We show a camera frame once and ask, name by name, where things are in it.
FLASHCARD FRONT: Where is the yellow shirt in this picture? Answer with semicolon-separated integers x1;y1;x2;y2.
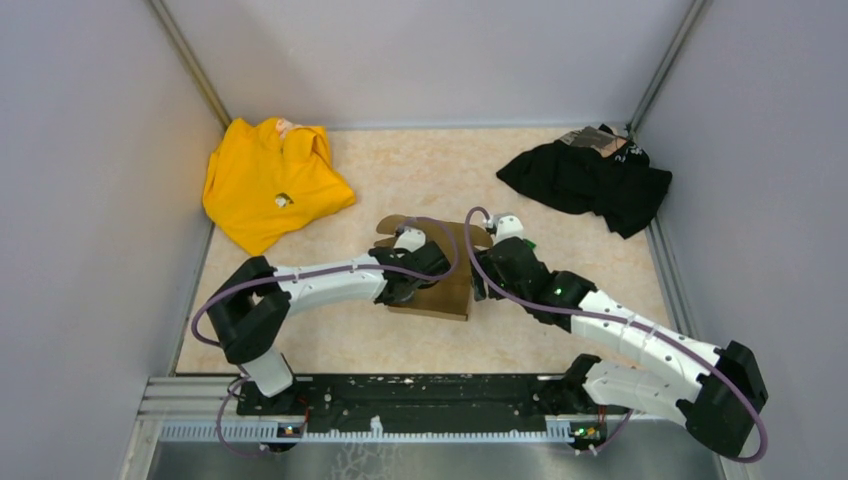
201;117;356;256

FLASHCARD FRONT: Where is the black shirt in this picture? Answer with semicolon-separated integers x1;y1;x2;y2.
496;124;673;239

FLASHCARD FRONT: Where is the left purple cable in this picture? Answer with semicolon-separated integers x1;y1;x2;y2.
190;216;460;460

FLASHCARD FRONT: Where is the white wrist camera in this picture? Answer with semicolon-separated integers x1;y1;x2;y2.
393;226;427;252
486;213;525;245

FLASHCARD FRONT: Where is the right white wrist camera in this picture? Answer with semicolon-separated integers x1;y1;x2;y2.
486;213;525;245

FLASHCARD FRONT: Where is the aluminium frame rail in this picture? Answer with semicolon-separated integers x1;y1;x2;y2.
137;372;739;445

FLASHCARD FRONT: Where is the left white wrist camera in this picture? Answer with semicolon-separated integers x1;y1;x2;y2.
393;226;427;252

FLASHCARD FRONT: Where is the brown cardboard box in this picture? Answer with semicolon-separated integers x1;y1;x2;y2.
374;214;472;321

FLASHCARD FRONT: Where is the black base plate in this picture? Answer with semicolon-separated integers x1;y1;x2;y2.
236;374;598;434

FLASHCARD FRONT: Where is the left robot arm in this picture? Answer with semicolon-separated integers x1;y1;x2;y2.
203;241;453;414

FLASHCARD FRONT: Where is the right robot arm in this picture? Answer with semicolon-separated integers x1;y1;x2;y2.
471;237;768;463

